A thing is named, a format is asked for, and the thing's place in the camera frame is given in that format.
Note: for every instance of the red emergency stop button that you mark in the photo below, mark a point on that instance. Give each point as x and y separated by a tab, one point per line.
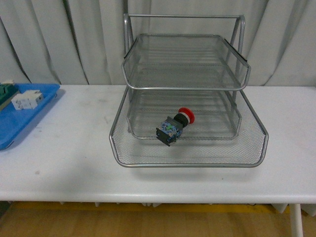
171	129

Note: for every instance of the silver mesh document rack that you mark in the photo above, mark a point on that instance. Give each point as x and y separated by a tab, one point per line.
205	73

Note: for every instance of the white curtain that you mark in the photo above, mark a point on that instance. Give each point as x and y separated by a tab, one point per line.
81	41

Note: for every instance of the white circuit breaker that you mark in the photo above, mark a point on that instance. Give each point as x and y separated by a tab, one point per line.
30	99

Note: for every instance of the blue plastic tray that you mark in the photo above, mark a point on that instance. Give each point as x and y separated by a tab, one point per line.
13	121

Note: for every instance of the green knife switch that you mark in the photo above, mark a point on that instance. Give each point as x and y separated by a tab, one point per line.
7	91

